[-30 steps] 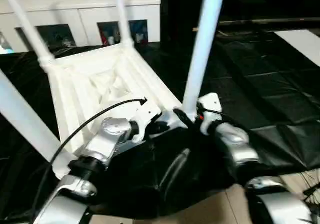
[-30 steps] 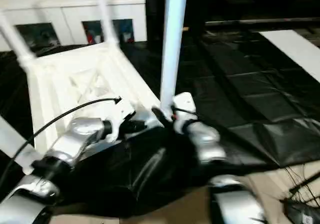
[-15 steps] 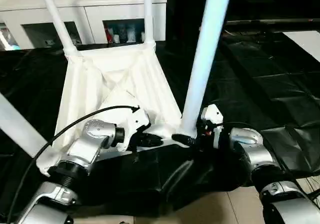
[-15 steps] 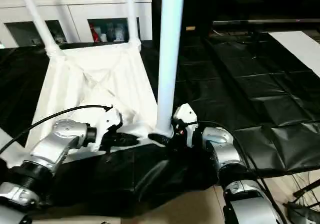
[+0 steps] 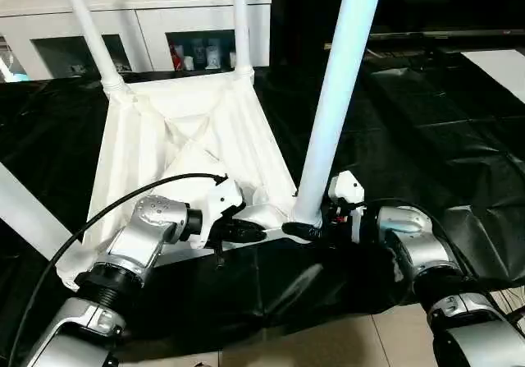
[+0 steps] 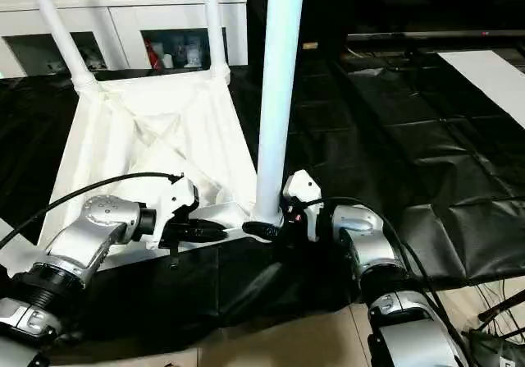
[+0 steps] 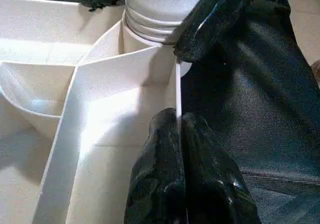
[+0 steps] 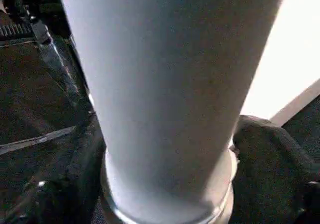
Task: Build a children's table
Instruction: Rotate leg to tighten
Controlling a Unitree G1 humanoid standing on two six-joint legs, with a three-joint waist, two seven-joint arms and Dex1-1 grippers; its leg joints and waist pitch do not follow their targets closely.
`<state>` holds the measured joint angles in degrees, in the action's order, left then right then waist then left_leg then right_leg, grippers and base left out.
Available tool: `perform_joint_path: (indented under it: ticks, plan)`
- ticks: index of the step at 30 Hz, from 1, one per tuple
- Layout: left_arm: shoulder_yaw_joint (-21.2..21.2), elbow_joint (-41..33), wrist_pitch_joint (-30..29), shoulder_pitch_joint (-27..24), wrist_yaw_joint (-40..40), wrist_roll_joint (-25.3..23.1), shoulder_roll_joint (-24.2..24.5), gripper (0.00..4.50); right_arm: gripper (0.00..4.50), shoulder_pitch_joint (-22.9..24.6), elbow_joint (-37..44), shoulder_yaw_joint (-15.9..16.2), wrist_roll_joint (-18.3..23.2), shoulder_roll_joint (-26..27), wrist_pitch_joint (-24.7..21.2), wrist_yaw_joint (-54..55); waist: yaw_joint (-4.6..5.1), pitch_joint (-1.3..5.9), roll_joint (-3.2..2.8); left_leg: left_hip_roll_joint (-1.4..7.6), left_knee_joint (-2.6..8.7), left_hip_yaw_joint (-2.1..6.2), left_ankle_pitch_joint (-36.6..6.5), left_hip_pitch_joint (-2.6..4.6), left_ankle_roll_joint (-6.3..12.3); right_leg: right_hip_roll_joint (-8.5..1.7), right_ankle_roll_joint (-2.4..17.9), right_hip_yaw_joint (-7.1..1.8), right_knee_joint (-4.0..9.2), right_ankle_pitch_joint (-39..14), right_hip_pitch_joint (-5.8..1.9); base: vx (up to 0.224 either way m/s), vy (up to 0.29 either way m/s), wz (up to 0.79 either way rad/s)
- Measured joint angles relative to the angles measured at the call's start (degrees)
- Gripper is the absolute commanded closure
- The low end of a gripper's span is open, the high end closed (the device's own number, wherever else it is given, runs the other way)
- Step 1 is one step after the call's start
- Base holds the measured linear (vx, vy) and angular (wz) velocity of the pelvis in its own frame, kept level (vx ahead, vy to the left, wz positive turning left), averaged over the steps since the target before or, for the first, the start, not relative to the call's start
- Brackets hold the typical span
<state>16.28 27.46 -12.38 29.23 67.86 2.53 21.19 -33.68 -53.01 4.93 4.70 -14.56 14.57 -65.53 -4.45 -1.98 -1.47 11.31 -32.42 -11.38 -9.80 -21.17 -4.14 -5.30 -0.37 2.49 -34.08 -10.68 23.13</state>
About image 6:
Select black floor cables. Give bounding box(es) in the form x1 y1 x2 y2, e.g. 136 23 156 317
471 276 525 335

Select black tripod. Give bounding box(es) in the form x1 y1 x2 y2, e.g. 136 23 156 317
477 292 525 321

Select white plastic table top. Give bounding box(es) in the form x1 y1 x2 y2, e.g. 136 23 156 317
6 69 284 278

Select white flat board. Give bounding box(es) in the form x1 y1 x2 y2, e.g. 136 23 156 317
437 49 525 129

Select black work surface mat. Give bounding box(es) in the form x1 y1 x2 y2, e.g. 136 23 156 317
0 50 525 362

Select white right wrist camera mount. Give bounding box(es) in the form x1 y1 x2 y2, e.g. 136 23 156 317
282 169 324 243

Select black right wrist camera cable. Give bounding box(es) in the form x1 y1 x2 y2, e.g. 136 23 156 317
305 196 473 367

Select black left wrist camera cable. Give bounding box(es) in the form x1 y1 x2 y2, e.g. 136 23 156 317
0 172 185 247

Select dark grey tripod base bag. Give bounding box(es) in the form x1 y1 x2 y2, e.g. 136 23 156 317
463 328 525 367

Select white glass-door cabinet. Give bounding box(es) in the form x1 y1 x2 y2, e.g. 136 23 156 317
0 0 249 80

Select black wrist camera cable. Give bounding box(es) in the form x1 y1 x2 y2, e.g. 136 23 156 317
0 172 185 247
305 196 473 367

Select black metal bar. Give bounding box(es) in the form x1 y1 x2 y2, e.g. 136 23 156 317
347 31 525 40

